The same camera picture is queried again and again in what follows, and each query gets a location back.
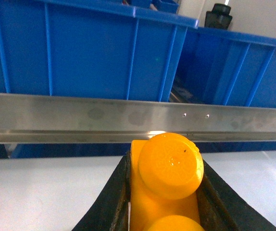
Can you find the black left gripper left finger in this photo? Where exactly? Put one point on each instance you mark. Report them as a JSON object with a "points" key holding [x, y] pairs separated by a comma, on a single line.
{"points": [[110, 211]]}

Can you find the large blue bin right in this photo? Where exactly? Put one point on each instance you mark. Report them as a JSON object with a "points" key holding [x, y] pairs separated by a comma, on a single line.
{"points": [[228, 68]]}

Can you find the yellow toy building block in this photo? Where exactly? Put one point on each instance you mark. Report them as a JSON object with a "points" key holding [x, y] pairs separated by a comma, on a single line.
{"points": [[166, 171]]}

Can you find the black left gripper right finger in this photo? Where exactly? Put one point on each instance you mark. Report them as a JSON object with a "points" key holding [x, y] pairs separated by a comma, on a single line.
{"points": [[222, 209]]}

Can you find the stainless steel rail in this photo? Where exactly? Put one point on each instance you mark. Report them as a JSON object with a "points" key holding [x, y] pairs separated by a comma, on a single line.
{"points": [[48, 119]]}

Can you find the large blue bin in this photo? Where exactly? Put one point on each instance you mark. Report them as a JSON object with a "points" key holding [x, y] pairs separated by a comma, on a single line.
{"points": [[89, 48], [228, 68]]}

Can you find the large blue bin left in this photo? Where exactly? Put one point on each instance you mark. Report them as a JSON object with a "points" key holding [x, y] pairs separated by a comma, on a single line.
{"points": [[89, 48]]}

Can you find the black device on wall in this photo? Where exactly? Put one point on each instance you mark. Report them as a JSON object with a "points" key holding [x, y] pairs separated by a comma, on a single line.
{"points": [[219, 17]]}

